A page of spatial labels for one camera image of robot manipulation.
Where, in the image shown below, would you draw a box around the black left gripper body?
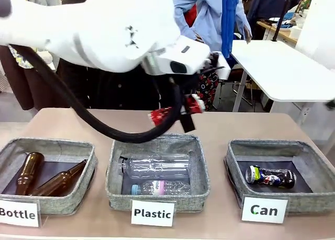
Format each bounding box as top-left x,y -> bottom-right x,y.
169,72 -> 202,96

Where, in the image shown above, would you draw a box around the crushed red can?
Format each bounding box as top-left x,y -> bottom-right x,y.
147,93 -> 206,127

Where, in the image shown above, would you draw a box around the large clear plastic bottle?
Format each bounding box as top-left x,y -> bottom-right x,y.
118,153 -> 191,180

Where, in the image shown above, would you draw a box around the crushed dark blue can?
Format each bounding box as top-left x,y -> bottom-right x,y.
245,165 -> 298,190

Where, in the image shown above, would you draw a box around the brown glass bottle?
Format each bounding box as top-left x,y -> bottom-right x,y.
15,152 -> 46,196
30,158 -> 88,197

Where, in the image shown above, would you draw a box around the grey fabric basket plastic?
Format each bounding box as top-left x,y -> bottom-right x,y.
105,132 -> 211,213

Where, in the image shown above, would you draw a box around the grey fabric basket can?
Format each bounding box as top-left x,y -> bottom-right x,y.
224,139 -> 335,215

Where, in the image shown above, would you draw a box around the white sign reading Can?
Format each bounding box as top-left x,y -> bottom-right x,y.
241,195 -> 289,224

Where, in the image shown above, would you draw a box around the grey fabric basket bottle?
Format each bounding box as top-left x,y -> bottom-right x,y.
0,137 -> 99,216

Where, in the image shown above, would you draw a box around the floral patterned trousers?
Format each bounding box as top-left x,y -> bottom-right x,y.
196,71 -> 220,112

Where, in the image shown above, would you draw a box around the dark chair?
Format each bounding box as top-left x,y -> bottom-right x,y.
216,68 -> 254,107

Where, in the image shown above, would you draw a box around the orange red garment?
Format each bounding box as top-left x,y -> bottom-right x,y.
182,4 -> 197,29

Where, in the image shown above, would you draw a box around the light blue shirt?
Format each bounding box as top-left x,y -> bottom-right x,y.
171,0 -> 253,61

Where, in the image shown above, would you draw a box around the small bottle with pink label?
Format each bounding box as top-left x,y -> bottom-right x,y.
130,179 -> 192,197

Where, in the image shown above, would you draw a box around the bright blue scarf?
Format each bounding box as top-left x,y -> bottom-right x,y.
220,0 -> 240,61

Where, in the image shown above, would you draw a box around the white folding table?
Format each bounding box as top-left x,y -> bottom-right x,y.
231,39 -> 335,126

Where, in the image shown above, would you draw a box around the white sign reading Plastic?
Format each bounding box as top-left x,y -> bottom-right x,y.
130,199 -> 176,228

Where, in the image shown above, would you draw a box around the wooden desk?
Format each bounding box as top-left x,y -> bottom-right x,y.
256,20 -> 299,45

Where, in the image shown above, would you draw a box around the black stand pole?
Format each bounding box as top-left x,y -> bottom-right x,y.
271,0 -> 294,42

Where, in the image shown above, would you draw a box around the person in dark jacket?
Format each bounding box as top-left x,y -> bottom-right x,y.
241,0 -> 304,23

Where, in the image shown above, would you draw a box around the white paper roll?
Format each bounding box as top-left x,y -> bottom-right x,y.
288,25 -> 302,40

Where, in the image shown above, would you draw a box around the brown skirt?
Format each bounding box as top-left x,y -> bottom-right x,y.
0,45 -> 61,111

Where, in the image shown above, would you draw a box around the yellow floral shirt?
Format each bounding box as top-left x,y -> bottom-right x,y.
7,45 -> 35,70

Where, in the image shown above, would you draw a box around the white sign reading Bottle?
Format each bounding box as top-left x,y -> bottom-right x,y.
0,199 -> 41,228

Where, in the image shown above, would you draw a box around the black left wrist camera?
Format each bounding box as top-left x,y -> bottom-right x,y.
204,52 -> 226,75

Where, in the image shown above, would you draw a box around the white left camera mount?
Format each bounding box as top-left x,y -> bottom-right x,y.
216,57 -> 232,80

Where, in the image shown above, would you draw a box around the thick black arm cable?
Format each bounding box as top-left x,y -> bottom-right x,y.
8,43 -> 184,144

